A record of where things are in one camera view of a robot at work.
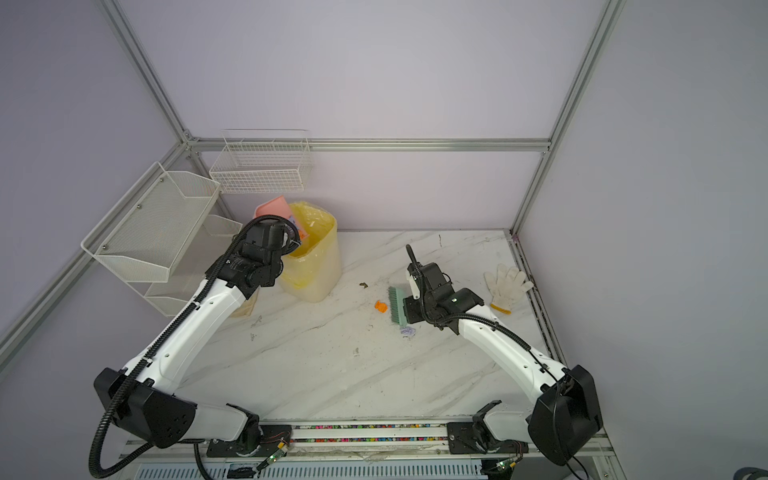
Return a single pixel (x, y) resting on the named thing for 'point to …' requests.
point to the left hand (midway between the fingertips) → (232, 240)
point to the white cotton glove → (508, 289)
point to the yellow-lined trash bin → (313, 271)
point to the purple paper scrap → (408, 331)
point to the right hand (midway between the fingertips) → (406, 305)
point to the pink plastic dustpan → (278, 206)
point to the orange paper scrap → (382, 307)
